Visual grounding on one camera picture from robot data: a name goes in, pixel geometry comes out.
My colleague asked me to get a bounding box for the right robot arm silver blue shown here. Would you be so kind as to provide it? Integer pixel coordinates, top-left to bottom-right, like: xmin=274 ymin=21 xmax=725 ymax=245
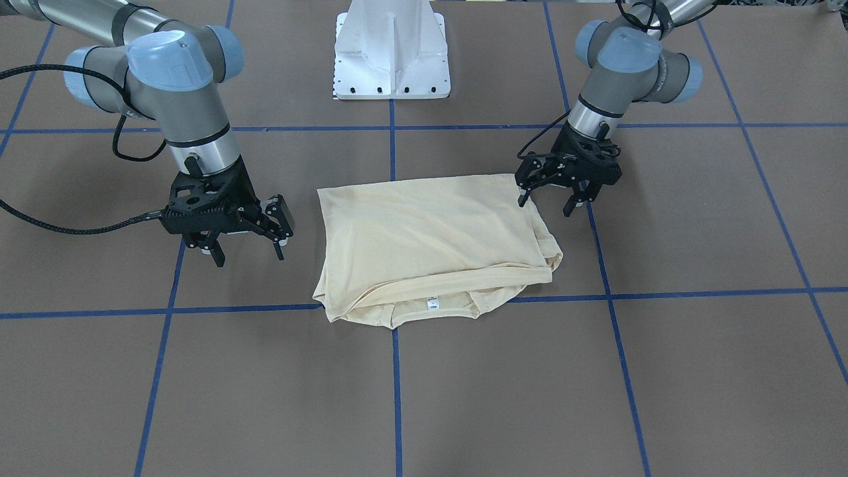
xmin=2 ymin=1 xmax=294 ymax=267

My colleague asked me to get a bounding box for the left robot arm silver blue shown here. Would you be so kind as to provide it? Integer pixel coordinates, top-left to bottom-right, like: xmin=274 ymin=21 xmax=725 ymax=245
xmin=515 ymin=1 xmax=717 ymax=215

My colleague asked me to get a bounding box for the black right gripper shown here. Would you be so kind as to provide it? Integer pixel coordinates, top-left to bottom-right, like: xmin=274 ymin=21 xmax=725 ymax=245
xmin=160 ymin=155 xmax=294 ymax=268

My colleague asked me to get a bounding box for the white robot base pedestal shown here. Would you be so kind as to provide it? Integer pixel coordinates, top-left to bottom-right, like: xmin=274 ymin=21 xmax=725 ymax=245
xmin=333 ymin=1 xmax=452 ymax=100

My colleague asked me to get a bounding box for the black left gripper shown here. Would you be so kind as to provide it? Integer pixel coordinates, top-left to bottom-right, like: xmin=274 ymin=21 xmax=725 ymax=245
xmin=515 ymin=126 xmax=623 ymax=217

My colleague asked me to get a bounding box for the cream long-sleeve graphic t-shirt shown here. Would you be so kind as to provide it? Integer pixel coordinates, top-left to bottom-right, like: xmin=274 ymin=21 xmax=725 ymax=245
xmin=313 ymin=174 xmax=563 ymax=329

